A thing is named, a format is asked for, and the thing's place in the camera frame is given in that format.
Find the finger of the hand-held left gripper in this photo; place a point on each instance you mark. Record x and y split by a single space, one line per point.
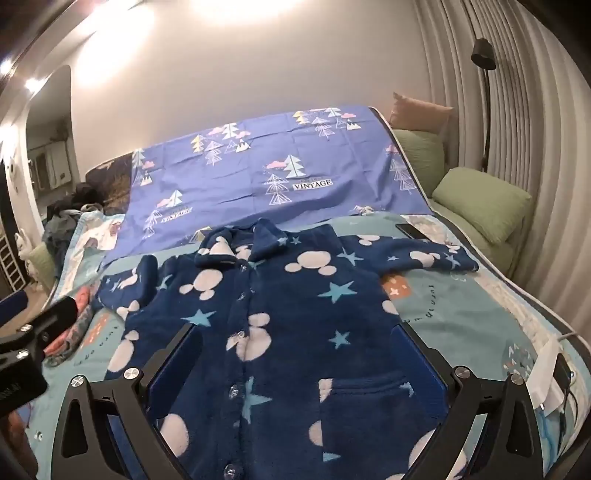
14 307
51 318

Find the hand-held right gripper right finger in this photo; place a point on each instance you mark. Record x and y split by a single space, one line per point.
420 364

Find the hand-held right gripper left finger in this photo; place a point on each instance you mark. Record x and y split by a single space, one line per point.
178 369

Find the navy fleece pajama top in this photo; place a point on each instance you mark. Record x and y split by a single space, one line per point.
286 323

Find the person's left forearm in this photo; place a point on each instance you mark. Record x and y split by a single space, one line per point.
18 443

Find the pile of dark clothes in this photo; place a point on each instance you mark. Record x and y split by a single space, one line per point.
64 221

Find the pink patterned cloth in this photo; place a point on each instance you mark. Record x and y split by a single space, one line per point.
76 332

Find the teal printed blanket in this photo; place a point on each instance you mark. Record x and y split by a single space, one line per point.
443 314

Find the white rabbit toy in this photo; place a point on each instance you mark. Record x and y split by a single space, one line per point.
21 249

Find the light cartoon quilt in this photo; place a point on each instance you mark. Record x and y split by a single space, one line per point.
94 240

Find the white charger block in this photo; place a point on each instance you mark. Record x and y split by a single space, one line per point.
545 374

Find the green seat cushion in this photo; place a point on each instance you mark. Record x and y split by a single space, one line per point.
485 256

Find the black phone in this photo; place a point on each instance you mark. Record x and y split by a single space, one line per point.
412 230

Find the dark floral cushion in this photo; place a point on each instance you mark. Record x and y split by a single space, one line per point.
111 184

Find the large green pillow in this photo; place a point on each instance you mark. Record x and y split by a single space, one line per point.
480 203

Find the small green pillow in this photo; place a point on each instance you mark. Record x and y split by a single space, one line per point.
420 157

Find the purple tree print sheet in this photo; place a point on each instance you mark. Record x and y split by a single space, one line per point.
258 157

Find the beige pillow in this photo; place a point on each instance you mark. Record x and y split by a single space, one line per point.
420 113

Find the white pleated curtain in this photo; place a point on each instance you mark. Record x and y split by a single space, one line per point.
540 138

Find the black floor lamp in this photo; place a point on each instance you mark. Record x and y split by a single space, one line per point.
484 55

